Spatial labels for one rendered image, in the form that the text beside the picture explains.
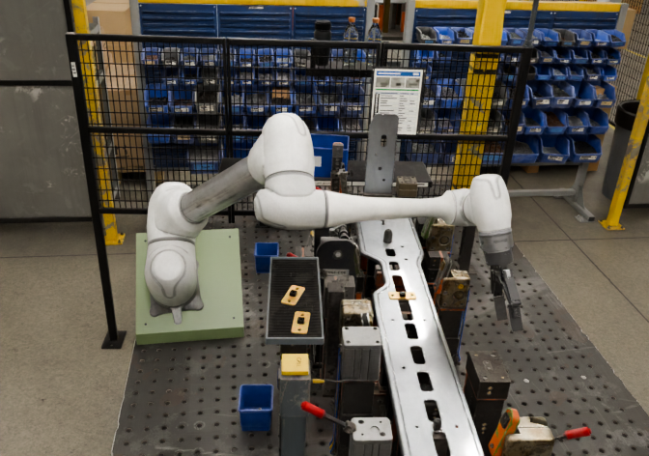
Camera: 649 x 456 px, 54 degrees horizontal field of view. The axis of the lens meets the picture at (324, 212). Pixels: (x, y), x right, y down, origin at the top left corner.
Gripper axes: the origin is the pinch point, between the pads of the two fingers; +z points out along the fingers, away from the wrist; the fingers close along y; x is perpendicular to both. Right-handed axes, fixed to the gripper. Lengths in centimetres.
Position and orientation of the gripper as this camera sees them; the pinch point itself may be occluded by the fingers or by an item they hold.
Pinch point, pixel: (509, 321)
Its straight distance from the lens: 187.3
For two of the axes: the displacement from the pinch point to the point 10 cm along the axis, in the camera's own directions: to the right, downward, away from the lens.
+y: 0.2, 0.5, -10.0
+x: 9.9, -1.7, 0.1
